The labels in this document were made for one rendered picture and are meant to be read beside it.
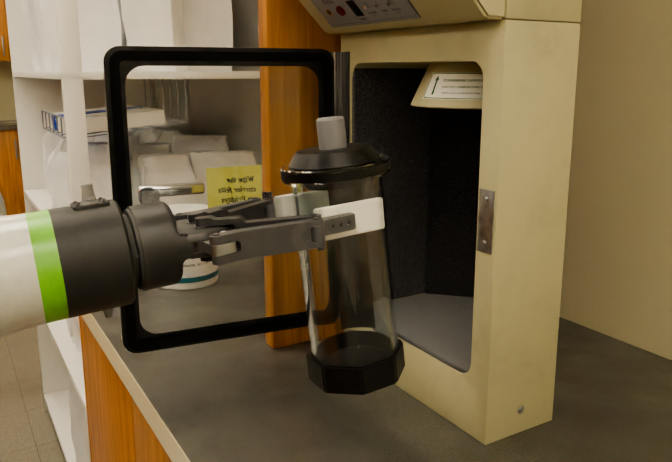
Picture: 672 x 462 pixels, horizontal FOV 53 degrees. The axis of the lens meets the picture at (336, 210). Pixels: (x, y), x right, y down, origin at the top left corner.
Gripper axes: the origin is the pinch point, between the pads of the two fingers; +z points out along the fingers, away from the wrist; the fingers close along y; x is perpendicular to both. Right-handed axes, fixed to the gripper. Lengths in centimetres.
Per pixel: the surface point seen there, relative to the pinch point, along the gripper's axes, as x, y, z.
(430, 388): 26.5, 6.9, 14.2
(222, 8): -35, 133, 35
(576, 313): 32, 23, 56
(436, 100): -9.1, 7.8, 18.5
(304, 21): -21.1, 31.4, 13.3
